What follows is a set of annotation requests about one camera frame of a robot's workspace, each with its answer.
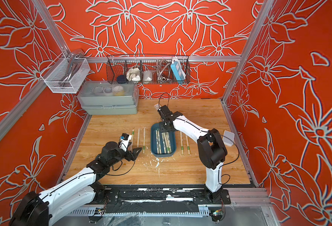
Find blue plastic storage box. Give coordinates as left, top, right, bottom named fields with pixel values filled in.
left=150, top=123, right=176, bottom=158

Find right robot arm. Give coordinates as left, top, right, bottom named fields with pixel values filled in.
left=157, top=105, right=228, bottom=203

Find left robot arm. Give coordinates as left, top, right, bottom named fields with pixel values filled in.
left=9, top=141, right=142, bottom=226

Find chopstick pairs bundle in box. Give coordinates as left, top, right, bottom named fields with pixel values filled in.
left=156, top=129, right=172, bottom=155

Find small white labelled box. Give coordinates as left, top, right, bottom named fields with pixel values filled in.
left=154, top=104, right=161, bottom=111

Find grey lidded storage container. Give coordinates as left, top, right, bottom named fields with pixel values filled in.
left=77, top=81, right=139, bottom=115

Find light blue carton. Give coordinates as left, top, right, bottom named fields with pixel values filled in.
left=171, top=57, right=186, bottom=84

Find metal whisk utensil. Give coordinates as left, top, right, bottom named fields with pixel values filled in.
left=156, top=59, right=171, bottom=82

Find white crumpled bag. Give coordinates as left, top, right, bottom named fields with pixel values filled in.
left=126, top=68, right=141, bottom=82

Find white square pad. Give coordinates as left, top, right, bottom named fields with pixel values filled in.
left=222, top=131, right=235, bottom=147

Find metal tongs in basket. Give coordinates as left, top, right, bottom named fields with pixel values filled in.
left=60, top=49, right=84, bottom=87

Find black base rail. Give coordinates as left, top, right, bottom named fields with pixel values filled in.
left=85, top=185, right=231, bottom=214

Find black wire wall basket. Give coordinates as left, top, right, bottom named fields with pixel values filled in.
left=106, top=54, right=191, bottom=85

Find white wire wall basket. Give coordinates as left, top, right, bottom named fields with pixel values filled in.
left=41, top=57, right=90, bottom=94

